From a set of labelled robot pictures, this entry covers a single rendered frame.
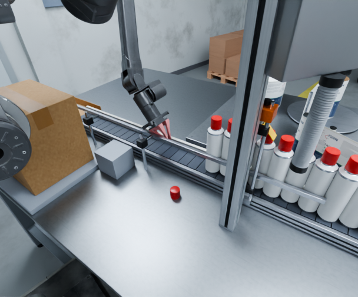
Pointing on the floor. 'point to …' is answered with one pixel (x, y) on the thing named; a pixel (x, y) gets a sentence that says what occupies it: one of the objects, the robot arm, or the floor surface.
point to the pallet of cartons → (225, 56)
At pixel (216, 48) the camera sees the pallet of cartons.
